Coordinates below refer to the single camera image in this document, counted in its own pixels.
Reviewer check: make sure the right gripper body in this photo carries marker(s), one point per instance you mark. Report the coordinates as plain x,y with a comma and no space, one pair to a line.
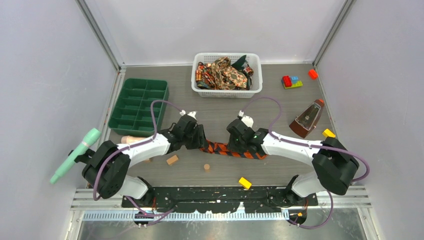
237,146

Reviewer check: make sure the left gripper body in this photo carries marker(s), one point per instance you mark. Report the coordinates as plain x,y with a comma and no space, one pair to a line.
194,140

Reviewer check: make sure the green compartment tray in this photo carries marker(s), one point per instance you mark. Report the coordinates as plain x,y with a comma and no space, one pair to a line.
131,114

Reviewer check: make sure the brown wooden metronome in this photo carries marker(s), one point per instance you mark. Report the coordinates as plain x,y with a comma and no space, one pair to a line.
306,122

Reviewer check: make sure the white plastic basket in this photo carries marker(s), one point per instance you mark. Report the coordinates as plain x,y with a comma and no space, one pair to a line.
209,57

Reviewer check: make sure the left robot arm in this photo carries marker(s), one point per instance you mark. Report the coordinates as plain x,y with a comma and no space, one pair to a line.
111,161

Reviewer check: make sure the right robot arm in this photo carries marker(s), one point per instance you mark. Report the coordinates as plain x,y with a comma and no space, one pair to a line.
333,168

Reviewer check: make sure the small wooden block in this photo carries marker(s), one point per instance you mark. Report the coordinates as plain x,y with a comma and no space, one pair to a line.
172,160

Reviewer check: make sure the small round wooden disc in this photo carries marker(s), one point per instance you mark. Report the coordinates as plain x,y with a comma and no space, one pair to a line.
206,167

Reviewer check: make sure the yellow toy brick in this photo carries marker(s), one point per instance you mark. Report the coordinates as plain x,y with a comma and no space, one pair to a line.
245,183
328,133

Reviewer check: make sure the wooden cylinder peg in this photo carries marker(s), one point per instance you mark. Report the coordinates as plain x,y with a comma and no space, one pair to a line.
130,139

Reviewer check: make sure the floral patterned tie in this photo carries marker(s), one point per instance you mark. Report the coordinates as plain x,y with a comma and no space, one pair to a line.
220,75

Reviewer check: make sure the stacked lego bricks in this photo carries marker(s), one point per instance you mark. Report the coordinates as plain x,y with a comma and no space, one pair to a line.
291,82

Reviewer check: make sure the dark green tie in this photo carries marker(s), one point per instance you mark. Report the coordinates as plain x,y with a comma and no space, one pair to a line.
239,64

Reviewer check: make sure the mint green microphone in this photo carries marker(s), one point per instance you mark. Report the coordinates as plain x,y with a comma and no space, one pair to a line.
88,140

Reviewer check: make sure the red toy brick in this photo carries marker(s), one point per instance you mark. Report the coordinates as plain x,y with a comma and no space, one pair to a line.
313,74

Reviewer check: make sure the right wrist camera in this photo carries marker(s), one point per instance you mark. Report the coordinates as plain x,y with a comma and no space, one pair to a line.
247,120

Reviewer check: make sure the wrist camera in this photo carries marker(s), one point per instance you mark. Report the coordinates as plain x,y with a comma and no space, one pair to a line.
188,116
247,120

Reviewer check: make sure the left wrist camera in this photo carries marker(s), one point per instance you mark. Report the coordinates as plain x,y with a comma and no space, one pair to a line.
188,116

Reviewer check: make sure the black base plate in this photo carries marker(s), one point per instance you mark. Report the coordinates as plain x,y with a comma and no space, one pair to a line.
219,200

